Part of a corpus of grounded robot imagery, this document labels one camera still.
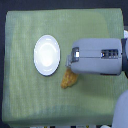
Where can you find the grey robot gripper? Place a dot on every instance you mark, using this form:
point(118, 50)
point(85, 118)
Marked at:
point(96, 56)

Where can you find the golden brown bread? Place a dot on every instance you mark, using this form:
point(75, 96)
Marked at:
point(69, 79)

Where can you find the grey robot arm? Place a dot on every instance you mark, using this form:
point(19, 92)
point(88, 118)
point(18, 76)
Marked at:
point(120, 118)

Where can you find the white round plate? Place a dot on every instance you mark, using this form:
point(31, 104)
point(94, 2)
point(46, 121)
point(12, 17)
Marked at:
point(46, 55)

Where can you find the green tablecloth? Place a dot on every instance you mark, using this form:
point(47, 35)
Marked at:
point(31, 99)

